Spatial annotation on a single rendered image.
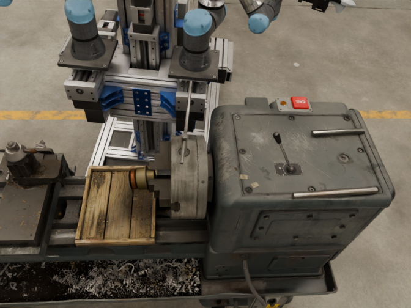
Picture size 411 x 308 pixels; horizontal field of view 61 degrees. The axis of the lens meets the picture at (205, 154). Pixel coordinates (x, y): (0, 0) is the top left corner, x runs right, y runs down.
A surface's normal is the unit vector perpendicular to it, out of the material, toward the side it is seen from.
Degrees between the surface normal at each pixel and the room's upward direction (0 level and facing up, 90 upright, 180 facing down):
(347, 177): 0
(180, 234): 0
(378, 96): 0
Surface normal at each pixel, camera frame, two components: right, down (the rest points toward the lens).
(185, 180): 0.09, 0.00
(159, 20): -0.07, 0.79
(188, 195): 0.09, 0.34
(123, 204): 0.07, -0.61
